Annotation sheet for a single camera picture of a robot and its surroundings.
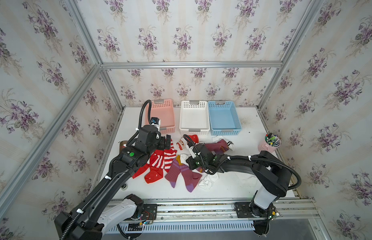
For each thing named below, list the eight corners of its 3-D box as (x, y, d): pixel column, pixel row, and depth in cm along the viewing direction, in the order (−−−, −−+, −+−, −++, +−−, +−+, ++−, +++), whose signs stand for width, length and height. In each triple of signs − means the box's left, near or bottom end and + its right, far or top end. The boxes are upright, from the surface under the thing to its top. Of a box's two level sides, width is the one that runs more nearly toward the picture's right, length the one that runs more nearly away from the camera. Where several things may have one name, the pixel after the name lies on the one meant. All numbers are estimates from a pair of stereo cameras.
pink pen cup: (257, 153, 97) (265, 142, 86) (258, 143, 102) (267, 132, 92) (270, 158, 94) (281, 148, 84) (271, 148, 100) (281, 137, 89)
